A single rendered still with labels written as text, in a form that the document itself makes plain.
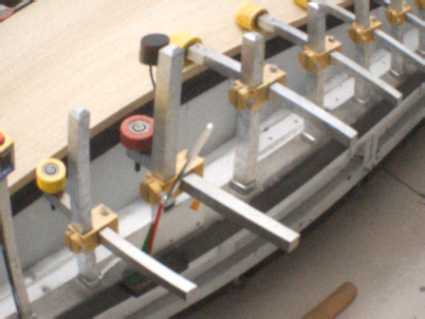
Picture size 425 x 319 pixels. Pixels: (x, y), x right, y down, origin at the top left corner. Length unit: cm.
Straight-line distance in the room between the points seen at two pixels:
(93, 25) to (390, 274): 133
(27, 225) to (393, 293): 144
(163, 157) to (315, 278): 122
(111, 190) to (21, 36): 58
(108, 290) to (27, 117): 46
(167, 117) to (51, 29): 72
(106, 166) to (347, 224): 127
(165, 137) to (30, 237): 43
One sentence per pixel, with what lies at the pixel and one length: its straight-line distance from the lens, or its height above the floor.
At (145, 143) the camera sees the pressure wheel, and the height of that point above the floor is 89.
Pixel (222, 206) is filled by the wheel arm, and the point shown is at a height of 85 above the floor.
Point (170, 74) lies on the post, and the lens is 225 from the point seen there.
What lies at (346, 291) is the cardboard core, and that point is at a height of 8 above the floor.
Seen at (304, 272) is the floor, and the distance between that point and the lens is 350.
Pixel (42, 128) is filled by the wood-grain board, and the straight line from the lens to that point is 250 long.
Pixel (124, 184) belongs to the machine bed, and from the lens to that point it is 270.
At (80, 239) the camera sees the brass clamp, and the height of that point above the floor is 86.
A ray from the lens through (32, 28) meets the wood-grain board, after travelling 295.
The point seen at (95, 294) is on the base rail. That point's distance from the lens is 237.
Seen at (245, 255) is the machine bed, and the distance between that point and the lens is 330.
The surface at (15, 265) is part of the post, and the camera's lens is 213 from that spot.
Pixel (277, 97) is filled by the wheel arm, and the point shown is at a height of 95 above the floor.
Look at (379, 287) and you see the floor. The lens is 346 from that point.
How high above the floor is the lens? 236
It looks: 37 degrees down
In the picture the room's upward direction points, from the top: 4 degrees clockwise
